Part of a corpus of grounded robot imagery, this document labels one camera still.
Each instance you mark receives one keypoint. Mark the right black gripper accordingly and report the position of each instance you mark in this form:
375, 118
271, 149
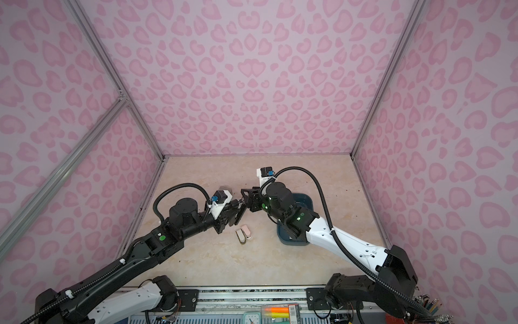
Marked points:
254, 198

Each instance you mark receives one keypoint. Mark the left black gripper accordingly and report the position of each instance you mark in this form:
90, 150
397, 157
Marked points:
224, 219

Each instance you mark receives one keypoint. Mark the pink white stapler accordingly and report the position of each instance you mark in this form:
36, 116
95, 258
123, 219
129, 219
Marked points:
243, 234

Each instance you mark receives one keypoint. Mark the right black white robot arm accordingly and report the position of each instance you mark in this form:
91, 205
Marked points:
388, 280

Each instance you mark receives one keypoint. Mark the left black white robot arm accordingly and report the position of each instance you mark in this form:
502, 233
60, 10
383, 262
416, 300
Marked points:
90, 300

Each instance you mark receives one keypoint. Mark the grey stone block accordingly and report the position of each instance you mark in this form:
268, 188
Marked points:
227, 188

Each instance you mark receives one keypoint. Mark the teal plastic tray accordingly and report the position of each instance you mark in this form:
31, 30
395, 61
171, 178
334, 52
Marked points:
293, 235

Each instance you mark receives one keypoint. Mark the small teal clock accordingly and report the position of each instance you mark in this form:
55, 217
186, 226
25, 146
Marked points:
252, 318

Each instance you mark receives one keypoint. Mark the highlighter marker box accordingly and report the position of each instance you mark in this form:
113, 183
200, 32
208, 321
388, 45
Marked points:
283, 313

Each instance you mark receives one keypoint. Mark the red pen holder with pens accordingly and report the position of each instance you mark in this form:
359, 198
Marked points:
431, 305

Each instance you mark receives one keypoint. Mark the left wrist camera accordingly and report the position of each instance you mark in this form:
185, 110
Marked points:
218, 202

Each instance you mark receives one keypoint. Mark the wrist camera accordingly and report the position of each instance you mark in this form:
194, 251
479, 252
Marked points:
218, 202
266, 175

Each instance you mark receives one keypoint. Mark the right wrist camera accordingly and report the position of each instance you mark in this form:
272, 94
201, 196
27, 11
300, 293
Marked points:
266, 175

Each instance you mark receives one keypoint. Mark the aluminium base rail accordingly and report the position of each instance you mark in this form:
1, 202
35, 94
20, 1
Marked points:
226, 304

